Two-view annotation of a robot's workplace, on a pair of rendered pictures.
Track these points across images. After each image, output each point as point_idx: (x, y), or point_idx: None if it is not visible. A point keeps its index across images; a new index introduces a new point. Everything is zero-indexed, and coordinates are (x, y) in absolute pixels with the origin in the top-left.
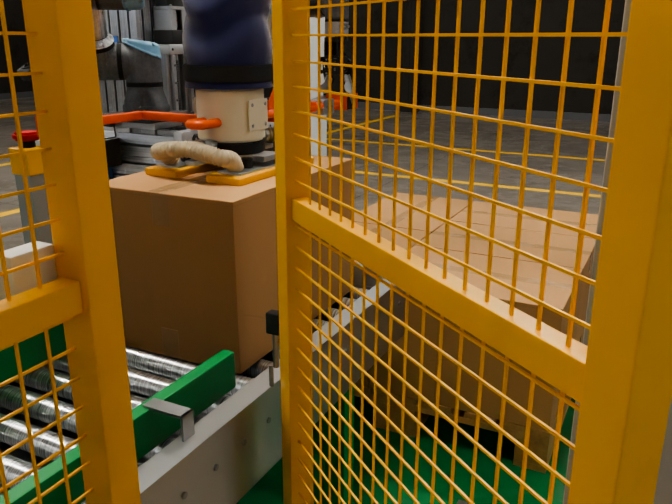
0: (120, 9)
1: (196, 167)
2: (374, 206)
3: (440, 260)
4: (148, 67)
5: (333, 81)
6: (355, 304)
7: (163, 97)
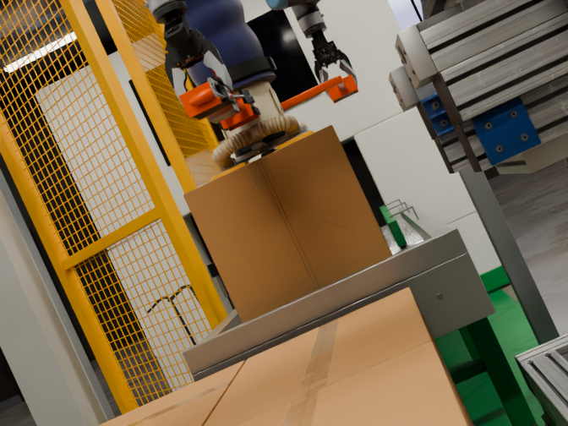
0: (289, 7)
1: None
2: (430, 396)
3: (158, 418)
4: None
5: (206, 66)
6: (219, 330)
7: (423, 12)
